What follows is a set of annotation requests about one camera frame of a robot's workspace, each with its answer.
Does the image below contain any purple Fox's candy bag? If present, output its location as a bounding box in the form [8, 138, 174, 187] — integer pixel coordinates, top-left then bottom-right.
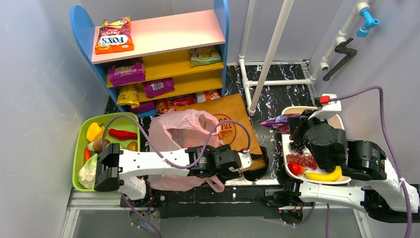
[260, 113, 300, 134]

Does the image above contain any pink plastic grocery bag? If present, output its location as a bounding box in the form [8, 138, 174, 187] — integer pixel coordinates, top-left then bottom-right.
[148, 109, 225, 193]

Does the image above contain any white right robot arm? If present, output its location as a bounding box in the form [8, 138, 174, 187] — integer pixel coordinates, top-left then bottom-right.
[283, 110, 420, 223]

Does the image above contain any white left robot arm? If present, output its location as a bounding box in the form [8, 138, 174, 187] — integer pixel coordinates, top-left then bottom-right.
[94, 143, 252, 200]

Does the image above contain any brown Trader Joe's tote bag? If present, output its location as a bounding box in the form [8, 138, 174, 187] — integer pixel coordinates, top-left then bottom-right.
[176, 93, 268, 181]

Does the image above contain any red Kopiko snack bag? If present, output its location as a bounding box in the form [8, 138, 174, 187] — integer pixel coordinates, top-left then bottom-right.
[155, 94, 196, 115]

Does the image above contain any bottom magenta snack bag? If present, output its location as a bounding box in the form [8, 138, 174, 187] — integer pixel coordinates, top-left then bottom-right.
[130, 101, 156, 114]

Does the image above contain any green yellow snack bag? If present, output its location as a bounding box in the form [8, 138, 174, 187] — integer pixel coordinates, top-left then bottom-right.
[188, 46, 222, 67]

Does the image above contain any magenta Toor snack bag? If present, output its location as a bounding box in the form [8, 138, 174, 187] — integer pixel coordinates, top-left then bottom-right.
[107, 58, 146, 87]

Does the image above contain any orange Fox's candy bag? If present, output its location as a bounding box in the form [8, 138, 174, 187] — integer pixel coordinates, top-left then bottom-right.
[95, 15, 134, 55]

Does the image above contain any white fruit tray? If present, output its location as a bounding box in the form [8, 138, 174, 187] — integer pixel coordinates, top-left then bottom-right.
[281, 106, 352, 185]

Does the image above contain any dark grape bunch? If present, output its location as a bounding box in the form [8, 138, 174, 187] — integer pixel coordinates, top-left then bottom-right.
[289, 141, 306, 154]

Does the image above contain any red grape bunch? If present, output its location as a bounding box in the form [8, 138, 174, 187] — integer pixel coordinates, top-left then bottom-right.
[286, 154, 318, 170]

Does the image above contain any red strawberry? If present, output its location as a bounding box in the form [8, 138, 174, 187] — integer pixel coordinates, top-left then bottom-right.
[287, 162, 306, 176]

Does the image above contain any orange white snack packet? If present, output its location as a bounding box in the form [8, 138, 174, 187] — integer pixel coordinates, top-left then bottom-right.
[196, 90, 221, 103]

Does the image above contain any brown potato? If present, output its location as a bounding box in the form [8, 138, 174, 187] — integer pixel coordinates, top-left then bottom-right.
[126, 141, 138, 151]

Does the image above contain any small magenta snack packet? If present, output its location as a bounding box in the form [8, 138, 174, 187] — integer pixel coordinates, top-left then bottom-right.
[142, 77, 175, 98]

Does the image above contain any red chili pepper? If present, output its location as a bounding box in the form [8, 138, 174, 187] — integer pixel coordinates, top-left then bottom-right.
[108, 128, 138, 140]

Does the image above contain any blue pink yellow shelf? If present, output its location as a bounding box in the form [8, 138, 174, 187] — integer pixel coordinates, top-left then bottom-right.
[69, 0, 229, 101]

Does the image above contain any blue pipe fitting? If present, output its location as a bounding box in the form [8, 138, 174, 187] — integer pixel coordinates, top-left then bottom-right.
[356, 7, 380, 38]

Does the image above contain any brown mushroom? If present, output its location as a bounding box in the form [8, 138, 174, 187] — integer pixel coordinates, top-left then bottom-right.
[87, 138, 103, 153]

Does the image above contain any yellow bell pepper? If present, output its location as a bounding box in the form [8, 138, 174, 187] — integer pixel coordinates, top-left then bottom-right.
[86, 122, 105, 142]

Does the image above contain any green vegetable tray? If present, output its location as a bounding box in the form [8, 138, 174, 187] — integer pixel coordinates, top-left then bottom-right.
[72, 112, 141, 192]

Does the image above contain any orange carrot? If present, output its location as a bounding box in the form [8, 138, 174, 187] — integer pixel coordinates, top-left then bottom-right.
[84, 147, 92, 162]

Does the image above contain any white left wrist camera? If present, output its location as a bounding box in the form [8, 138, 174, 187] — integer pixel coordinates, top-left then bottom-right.
[238, 151, 253, 171]

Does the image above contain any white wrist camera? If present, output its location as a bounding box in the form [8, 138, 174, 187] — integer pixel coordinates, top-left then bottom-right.
[238, 151, 253, 171]
[310, 94, 342, 120]

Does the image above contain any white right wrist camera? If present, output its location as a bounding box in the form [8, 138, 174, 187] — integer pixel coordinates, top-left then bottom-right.
[310, 94, 342, 120]

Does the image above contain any black wall lever handle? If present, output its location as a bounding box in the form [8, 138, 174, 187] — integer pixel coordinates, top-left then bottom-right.
[322, 38, 358, 82]

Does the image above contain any white PVC pipe frame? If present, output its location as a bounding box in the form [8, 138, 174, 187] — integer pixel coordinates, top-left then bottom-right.
[238, 0, 370, 117]

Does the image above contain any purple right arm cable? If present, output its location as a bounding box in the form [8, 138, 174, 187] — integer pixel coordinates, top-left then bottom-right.
[323, 86, 413, 238]

